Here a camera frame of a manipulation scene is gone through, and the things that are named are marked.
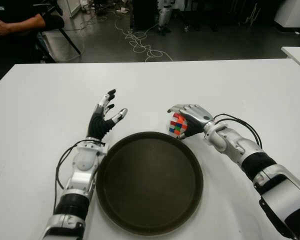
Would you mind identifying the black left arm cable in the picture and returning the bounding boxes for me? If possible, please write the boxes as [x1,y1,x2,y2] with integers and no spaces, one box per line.
[54,139,103,213]

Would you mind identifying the black chair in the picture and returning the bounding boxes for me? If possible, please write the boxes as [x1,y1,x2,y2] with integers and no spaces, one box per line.
[34,13,82,63]

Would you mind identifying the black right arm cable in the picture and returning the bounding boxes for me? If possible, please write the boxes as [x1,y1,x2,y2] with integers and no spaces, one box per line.
[213,113,263,151]

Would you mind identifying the bystander's bare forearm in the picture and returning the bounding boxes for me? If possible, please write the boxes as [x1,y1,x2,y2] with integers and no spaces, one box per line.
[0,18,46,38]

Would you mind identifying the white board panel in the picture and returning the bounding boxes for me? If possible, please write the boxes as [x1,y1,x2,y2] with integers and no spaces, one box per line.
[56,0,85,18]

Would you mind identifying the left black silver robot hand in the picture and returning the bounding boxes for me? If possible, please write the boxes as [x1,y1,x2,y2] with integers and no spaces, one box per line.
[87,88,129,141]

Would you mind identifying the seated person black clothes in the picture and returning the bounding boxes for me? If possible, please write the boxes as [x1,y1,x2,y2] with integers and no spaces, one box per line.
[0,0,66,83]

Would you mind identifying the black cabinet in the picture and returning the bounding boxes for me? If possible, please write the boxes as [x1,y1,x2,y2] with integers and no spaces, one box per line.
[132,0,159,30]

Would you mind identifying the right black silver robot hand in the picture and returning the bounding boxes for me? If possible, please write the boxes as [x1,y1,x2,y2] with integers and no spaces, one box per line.
[166,103,215,141]

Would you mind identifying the white cabinet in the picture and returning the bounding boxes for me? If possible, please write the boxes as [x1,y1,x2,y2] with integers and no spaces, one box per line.
[273,0,300,32]

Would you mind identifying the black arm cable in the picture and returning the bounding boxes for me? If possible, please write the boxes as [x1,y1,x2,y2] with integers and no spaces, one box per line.
[54,139,103,213]
[213,113,263,151]

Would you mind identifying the dark brown round plate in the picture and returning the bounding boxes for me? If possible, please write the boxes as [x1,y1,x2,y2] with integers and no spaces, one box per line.
[95,131,205,236]

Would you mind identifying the white tangled floor cable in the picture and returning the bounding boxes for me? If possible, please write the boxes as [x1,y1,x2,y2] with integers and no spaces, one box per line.
[114,17,175,63]

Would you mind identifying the silver folding metal stand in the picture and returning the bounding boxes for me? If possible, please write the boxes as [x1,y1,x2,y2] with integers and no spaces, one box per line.
[243,0,262,26]

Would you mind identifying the multicoloured Rubik's cube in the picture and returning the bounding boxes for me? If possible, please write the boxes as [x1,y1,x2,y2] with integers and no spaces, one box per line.
[167,112,190,139]

